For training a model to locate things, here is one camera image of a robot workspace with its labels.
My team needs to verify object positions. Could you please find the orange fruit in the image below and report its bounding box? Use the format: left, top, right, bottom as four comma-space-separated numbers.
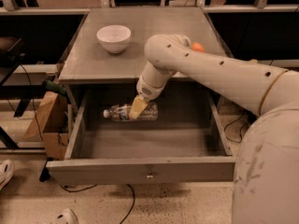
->
192, 42, 205, 52

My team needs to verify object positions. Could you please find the metal drawer knob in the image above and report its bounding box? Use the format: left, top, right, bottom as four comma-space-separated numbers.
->
146, 171, 154, 179

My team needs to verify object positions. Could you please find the open grey top drawer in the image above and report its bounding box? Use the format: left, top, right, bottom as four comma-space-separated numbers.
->
47, 88, 235, 186

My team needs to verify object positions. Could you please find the left white sneaker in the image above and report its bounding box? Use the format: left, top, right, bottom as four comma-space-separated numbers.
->
0, 160, 15, 190

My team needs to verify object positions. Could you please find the right white sneaker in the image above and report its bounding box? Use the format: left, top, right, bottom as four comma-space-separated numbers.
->
50, 208, 78, 224

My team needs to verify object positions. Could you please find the black cable right floor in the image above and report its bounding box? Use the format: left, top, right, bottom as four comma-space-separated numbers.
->
223, 109, 253, 145

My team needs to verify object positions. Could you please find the black floor cable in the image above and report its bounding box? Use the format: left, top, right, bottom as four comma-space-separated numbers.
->
59, 184, 136, 224

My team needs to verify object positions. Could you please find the cardboard box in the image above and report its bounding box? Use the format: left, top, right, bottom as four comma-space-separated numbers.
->
22, 91, 68, 160

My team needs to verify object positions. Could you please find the clear plastic water bottle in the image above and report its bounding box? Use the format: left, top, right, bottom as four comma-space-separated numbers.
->
103, 102, 158, 121

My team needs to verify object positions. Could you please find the white ceramic bowl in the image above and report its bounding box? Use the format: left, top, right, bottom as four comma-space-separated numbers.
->
96, 25, 131, 54

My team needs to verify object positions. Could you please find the green handled tool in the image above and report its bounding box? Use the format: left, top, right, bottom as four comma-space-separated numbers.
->
43, 80, 66, 96

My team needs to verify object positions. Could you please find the white sneaker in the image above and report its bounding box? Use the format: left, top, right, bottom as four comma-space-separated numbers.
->
0, 160, 15, 190
50, 208, 78, 224

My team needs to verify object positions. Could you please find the grey cabinet table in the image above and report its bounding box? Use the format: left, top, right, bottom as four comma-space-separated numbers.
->
57, 7, 237, 114

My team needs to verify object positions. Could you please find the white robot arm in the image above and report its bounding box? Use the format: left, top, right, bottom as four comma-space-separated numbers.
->
129, 35, 299, 224

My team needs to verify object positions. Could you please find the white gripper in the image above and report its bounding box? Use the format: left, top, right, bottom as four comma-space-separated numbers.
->
129, 62, 176, 119

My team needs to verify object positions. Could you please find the black chair at left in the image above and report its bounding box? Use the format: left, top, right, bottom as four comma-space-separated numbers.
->
0, 36, 23, 86

